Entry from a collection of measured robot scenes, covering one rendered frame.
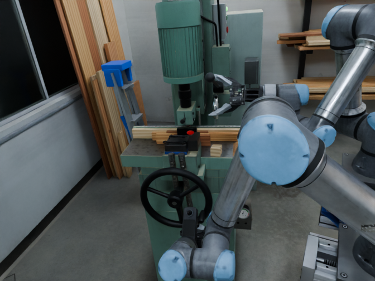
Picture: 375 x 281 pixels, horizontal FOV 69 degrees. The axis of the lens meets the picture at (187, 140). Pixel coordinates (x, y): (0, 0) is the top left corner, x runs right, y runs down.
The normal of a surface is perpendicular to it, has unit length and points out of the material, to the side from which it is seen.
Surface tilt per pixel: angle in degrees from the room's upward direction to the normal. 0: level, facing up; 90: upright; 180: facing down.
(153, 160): 90
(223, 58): 90
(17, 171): 90
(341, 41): 106
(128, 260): 0
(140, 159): 90
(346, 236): 0
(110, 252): 0
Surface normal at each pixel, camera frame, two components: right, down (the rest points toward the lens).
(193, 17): 0.63, 0.30
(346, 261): -0.07, -0.89
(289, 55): -0.22, 0.45
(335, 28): -0.88, 0.41
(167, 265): -0.25, -0.04
